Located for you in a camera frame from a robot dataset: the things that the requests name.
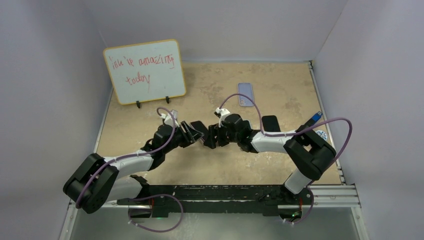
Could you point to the lilac phone case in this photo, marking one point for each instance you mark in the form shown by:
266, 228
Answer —
245, 97

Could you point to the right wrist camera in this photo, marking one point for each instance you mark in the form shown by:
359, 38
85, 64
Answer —
221, 113

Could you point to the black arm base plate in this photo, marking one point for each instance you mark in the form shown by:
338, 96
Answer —
173, 206

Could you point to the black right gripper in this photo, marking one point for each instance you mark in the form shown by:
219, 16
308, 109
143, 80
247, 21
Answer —
219, 131

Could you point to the blue stapler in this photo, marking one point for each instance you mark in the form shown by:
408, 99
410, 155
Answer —
314, 119

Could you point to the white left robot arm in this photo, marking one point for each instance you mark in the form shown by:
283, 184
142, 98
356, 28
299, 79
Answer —
95, 181

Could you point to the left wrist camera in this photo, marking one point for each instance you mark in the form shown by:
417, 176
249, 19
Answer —
170, 118

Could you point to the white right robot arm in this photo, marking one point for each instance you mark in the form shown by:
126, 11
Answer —
309, 152

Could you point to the yellow framed whiteboard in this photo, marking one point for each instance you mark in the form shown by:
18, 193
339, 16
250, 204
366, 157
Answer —
146, 72

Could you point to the black phone in black case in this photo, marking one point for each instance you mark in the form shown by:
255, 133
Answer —
270, 124

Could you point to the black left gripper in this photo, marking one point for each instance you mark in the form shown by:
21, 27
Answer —
192, 135

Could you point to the small white blue jar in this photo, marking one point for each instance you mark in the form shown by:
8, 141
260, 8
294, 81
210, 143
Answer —
322, 134

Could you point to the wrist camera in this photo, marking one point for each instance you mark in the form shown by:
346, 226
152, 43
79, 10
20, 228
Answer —
221, 113
170, 118

